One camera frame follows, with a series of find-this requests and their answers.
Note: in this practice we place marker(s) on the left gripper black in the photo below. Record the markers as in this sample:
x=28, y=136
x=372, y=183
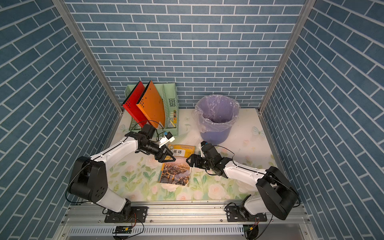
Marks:
x=161, y=157

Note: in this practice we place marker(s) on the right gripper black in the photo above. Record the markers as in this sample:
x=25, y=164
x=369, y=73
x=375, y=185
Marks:
x=197, y=162

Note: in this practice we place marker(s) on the English textbook yellow cover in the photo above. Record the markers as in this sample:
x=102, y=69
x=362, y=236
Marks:
x=177, y=172

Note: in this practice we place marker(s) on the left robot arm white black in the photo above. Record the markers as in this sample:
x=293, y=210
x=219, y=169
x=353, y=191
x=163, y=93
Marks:
x=89, y=175

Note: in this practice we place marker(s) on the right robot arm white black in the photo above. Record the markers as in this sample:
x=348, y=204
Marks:
x=276, y=194

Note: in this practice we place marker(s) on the orange file folder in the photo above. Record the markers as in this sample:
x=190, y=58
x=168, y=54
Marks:
x=151, y=105

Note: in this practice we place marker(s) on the red file folder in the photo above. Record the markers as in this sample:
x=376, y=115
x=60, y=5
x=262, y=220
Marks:
x=130, y=104

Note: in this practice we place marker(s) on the purple trash bin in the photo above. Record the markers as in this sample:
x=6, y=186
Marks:
x=216, y=120

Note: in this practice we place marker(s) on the clear plastic bin liner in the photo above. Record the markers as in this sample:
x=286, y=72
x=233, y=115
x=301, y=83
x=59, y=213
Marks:
x=216, y=115

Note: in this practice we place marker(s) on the green plastic file rack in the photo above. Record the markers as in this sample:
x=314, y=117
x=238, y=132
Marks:
x=169, y=95

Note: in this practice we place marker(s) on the small black electronics box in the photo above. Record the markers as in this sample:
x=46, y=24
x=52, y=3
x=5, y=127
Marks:
x=125, y=230

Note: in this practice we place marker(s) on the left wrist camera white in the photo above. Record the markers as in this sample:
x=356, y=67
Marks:
x=168, y=137

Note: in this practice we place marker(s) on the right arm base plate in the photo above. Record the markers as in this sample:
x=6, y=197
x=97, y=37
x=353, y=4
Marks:
x=233, y=215

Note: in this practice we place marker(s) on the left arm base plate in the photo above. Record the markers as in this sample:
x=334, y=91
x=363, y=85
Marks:
x=141, y=214

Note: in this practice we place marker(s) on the aluminium mounting rail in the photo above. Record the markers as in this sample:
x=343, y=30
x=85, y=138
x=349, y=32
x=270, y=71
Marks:
x=190, y=220

